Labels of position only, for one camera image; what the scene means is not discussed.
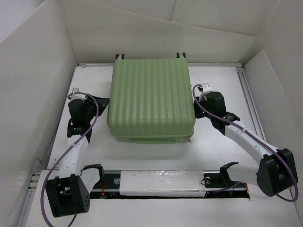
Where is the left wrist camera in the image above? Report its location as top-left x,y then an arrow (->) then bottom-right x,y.
67,87 -> 86,101

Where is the black metal base rail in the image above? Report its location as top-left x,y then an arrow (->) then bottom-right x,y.
80,169 -> 250,199

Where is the purple cable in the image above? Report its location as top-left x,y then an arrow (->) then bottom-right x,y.
40,92 -> 100,227
192,82 -> 299,202

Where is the white foam base cover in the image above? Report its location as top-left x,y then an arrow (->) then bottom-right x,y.
119,170 -> 206,197

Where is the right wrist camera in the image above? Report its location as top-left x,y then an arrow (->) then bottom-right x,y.
198,83 -> 213,96

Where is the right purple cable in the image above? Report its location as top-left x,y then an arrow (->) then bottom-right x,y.
192,82 -> 299,202

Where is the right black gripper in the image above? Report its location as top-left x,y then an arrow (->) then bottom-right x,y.
187,96 -> 214,120

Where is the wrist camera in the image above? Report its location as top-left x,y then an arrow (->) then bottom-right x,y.
198,83 -> 213,96
67,87 -> 86,101

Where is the green suitcase blue lining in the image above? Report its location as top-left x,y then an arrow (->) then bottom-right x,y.
107,53 -> 196,144

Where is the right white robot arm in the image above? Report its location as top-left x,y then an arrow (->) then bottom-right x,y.
193,90 -> 299,202

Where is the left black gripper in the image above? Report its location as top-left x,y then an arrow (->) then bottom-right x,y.
84,95 -> 111,123

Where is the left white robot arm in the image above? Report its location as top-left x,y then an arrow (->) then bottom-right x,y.
45,92 -> 109,218

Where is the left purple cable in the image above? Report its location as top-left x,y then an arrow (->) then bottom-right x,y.
40,92 -> 100,227

